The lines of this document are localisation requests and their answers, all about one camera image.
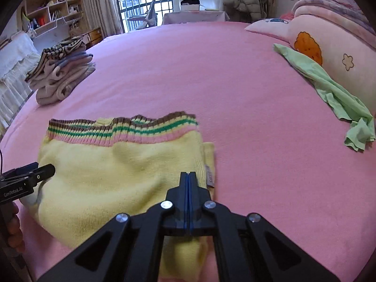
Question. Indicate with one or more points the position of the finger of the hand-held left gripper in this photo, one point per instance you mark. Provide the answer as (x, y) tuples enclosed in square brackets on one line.
[(23, 169), (44, 171)]

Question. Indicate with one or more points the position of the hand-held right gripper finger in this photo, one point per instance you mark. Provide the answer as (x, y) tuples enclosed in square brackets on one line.
[(191, 199), (186, 199)]

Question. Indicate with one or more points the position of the yellow striped knit cardigan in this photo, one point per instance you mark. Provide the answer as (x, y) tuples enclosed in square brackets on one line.
[(117, 176)]

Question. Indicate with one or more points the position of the stack of folded clothes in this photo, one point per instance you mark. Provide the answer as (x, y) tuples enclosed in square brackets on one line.
[(61, 76)]

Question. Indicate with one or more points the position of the person's left hand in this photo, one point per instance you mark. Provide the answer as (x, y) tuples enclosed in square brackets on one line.
[(14, 229)]

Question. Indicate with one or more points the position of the white lace furniture cover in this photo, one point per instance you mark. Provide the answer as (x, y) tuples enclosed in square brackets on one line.
[(14, 73)]

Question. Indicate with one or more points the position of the pink bed blanket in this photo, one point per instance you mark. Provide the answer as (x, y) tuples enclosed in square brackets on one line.
[(235, 94)]

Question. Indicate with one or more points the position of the pile of books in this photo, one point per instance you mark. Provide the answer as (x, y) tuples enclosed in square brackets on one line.
[(8, 38)]

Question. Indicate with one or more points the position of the wooden desk with drawers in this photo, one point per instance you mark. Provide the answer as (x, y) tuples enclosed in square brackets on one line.
[(94, 36)]

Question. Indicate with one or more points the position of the wicker basket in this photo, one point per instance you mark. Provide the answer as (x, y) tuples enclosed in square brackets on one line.
[(75, 29)]

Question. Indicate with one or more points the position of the beige patterned curtain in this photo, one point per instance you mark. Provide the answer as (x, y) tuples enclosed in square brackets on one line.
[(100, 6)]

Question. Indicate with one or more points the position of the light green shirt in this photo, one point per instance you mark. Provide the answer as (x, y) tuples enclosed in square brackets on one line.
[(332, 94)]

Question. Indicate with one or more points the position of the table with floral cloth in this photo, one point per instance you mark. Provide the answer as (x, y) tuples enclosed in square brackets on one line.
[(194, 17)]

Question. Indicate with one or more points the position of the grey office chair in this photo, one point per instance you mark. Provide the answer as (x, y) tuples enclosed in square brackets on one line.
[(148, 17)]

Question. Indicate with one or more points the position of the pink printed pillow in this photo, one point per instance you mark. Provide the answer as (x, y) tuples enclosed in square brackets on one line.
[(270, 28)]

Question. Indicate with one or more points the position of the white box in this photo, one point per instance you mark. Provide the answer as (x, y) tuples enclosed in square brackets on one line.
[(191, 7)]

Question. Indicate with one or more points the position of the black item on box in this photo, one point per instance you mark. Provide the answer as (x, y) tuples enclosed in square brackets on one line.
[(189, 2)]

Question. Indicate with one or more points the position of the folded pink ruffled blanket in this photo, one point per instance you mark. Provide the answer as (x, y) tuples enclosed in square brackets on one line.
[(332, 6)]

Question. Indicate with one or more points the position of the wooden wall bookshelf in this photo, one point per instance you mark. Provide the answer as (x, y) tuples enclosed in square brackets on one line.
[(50, 11)]

